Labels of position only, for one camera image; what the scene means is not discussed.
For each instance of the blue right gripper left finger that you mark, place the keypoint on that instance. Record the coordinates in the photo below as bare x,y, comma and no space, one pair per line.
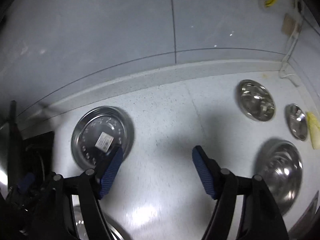
107,170

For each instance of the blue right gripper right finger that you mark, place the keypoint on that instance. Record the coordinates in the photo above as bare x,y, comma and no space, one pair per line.
215,180

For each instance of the large steel plate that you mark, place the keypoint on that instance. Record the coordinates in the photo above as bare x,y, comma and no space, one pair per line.
97,225

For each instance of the small steel plate with label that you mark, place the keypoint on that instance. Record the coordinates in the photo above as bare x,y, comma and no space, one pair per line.
98,132

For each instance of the black glass cooktop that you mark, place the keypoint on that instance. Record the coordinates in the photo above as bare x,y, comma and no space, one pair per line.
38,155

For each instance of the large steel bowl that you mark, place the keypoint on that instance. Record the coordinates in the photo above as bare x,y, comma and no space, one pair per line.
279,163

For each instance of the steel bowl medium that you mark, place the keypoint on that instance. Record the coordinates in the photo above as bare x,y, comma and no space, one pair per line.
255,101

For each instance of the steel sink edge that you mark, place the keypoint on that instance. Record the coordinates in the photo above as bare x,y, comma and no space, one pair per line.
306,221

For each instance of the small steel bowl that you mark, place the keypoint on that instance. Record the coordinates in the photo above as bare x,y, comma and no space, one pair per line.
296,121

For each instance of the yellow cloth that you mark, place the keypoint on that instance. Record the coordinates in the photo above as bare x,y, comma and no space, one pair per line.
314,129

